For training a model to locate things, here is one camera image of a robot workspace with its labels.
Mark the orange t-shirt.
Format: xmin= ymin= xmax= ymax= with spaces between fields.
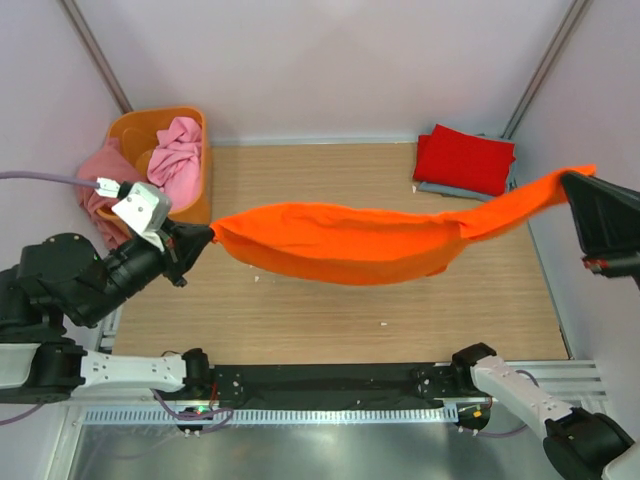
xmin=210 ymin=165 xmax=596 ymax=286

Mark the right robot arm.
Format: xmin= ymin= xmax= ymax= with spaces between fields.
xmin=450 ymin=173 xmax=639 ymax=479

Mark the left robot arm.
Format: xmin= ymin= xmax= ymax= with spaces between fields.
xmin=1 ymin=221 xmax=214 ymax=405

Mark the light pink crumpled shirt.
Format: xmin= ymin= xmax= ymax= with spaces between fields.
xmin=146 ymin=116 xmax=203 ymax=210

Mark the dusty pink crumpled shirt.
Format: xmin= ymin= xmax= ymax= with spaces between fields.
xmin=75 ymin=137 xmax=144 ymax=250

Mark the orange plastic basket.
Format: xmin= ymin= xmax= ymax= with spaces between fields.
xmin=107 ymin=106 xmax=212 ymax=224

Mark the folded grey t-shirt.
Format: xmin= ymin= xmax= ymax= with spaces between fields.
xmin=417 ymin=132 xmax=519 ymax=204

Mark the folded red t-shirt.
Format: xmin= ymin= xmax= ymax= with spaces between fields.
xmin=412 ymin=123 xmax=517 ymax=197

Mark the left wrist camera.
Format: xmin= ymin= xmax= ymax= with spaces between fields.
xmin=95 ymin=177 xmax=172 ymax=243

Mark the aluminium rail frame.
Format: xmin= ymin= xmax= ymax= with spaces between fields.
xmin=70 ymin=299 xmax=605 ymax=479

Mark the white slotted cable duct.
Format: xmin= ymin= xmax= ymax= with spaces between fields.
xmin=83 ymin=405 xmax=458 ymax=426

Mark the right corner aluminium post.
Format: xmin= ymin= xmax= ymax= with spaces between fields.
xmin=501 ymin=0 xmax=593 ymax=140

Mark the corner aluminium post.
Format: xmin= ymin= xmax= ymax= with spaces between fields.
xmin=501 ymin=0 xmax=593 ymax=140
xmin=58 ymin=0 xmax=133 ymax=114

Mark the left corner aluminium post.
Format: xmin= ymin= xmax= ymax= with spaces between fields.
xmin=58 ymin=0 xmax=133 ymax=114

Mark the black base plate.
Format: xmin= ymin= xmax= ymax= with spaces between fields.
xmin=213 ymin=363 xmax=485 ymax=411

